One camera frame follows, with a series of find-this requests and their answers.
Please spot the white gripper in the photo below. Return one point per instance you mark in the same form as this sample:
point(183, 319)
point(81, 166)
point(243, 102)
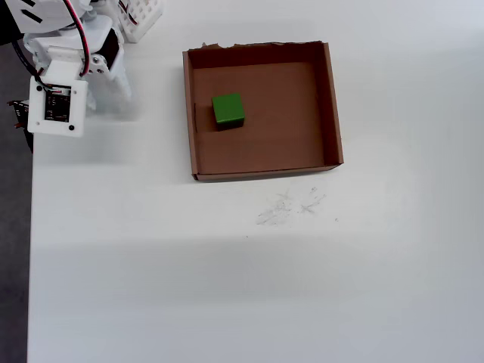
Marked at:
point(120, 84)

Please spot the green cube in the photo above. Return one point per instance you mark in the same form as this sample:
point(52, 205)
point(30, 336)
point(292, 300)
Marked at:
point(228, 109)

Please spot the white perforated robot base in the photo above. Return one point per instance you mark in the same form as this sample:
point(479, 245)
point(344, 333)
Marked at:
point(145, 19)

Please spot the brown cardboard box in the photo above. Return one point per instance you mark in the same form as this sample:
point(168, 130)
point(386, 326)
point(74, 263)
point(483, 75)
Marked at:
point(272, 143)

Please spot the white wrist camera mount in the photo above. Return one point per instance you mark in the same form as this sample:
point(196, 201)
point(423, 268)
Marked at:
point(56, 109)

